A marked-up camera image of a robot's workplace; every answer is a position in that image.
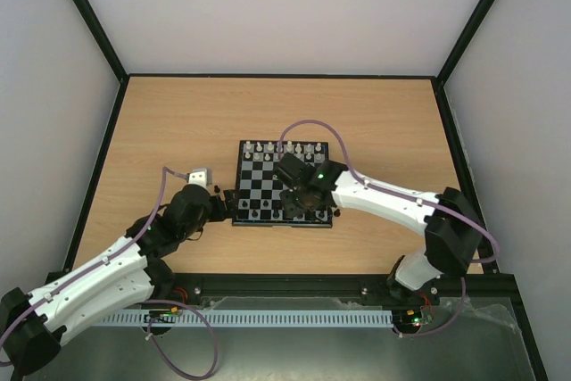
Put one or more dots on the light blue slotted cable duct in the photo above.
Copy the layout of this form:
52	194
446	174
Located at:
258	318

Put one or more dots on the black aluminium front rail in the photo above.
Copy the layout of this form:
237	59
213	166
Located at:
276	285

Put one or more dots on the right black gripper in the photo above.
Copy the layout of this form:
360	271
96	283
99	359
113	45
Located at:
292	202

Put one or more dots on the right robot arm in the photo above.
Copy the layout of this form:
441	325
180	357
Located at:
451	229

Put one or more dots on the right circuit board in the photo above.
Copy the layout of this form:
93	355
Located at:
417	317

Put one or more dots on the left circuit board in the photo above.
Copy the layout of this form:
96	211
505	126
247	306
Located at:
165	316

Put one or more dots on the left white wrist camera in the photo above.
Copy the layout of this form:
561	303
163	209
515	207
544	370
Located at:
200	177

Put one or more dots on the black and silver chessboard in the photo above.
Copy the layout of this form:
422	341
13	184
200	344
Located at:
255	180

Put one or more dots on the circuit board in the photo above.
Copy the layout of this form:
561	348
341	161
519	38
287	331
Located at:
165	316
417	317

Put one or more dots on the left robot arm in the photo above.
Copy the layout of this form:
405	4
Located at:
36	325

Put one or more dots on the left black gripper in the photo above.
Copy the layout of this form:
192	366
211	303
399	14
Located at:
219	213

